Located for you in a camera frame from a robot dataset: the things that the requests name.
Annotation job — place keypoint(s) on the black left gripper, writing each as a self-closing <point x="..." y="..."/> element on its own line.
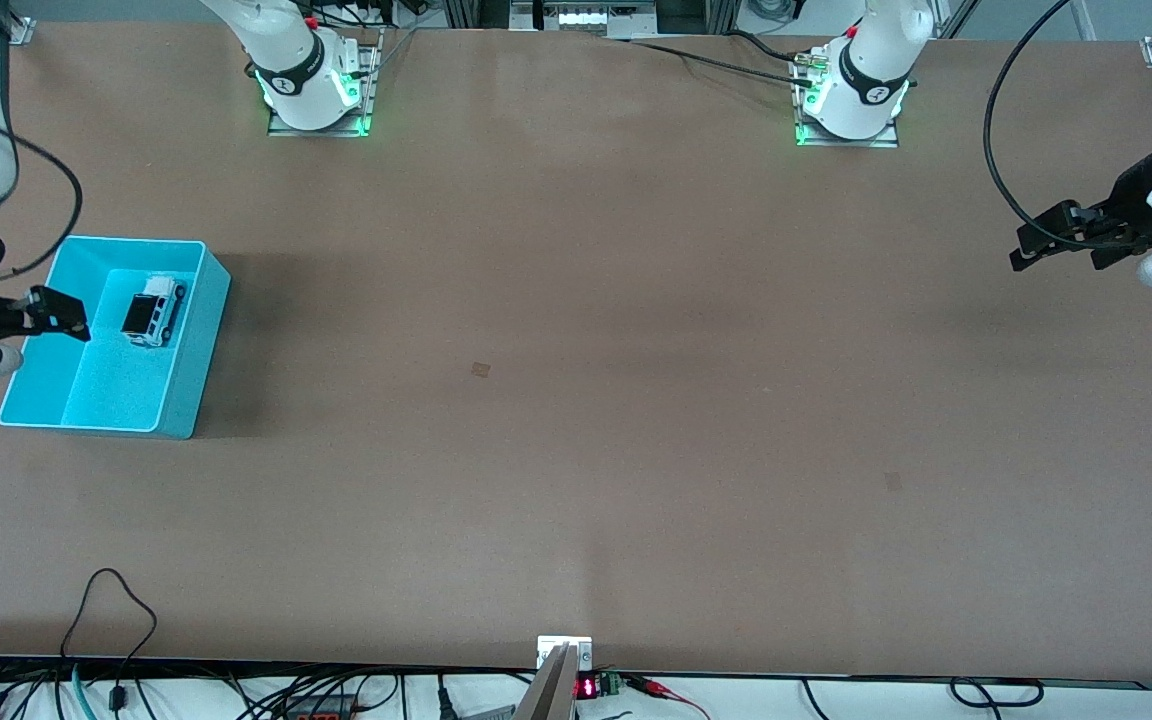
<point x="1129" y="203"/>

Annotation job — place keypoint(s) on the white toy jeep black roof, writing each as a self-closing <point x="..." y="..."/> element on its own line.
<point x="151" y="315"/>

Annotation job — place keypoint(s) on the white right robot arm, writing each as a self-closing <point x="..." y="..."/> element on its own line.
<point x="286" y="50"/>

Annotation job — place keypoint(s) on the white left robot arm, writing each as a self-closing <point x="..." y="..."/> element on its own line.
<point x="876" y="60"/>

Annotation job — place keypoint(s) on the turquoise plastic bin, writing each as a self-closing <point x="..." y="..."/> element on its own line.
<point x="116" y="395"/>

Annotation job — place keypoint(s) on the orange connector block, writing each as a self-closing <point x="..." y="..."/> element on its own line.
<point x="321" y="710"/>

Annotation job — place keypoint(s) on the lit equipment rack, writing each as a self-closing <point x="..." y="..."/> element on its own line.
<point x="586" y="18"/>

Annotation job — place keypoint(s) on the red digit display module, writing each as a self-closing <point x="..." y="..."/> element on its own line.
<point x="588" y="688"/>

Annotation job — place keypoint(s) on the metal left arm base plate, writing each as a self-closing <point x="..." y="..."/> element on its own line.
<point x="841" y="143"/>

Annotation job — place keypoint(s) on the small metal corner bracket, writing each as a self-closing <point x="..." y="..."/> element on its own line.
<point x="24" y="32"/>

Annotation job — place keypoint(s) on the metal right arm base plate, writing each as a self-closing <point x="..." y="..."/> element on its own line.
<point x="371" y="80"/>

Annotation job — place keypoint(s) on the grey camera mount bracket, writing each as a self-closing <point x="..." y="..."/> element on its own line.
<point x="556" y="690"/>

